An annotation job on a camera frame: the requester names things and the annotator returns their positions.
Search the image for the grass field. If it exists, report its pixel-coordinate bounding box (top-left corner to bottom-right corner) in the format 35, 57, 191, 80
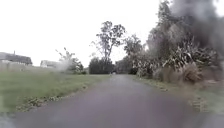
0, 68, 111, 114

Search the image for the small leafy tree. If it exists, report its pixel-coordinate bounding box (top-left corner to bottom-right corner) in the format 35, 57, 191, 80
54, 47, 85, 75

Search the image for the row of flax bushes and trees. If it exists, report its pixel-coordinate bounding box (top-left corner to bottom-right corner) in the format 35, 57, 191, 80
131, 0, 224, 84

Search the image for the dark round bush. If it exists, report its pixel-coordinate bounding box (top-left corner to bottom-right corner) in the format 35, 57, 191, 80
87, 57, 116, 75

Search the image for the group of trees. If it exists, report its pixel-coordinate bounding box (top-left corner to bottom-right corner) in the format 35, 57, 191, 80
114, 34, 145, 75

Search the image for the grey asphalt path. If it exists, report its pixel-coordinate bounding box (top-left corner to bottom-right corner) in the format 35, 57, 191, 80
0, 73, 224, 128

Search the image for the grass verge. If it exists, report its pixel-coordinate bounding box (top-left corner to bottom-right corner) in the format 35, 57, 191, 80
128, 73, 224, 114

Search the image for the building with dark roof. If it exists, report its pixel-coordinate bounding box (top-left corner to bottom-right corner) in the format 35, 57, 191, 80
0, 50, 34, 66

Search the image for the tall sparse tree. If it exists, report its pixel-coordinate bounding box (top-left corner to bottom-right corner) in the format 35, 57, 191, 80
90, 20, 127, 68

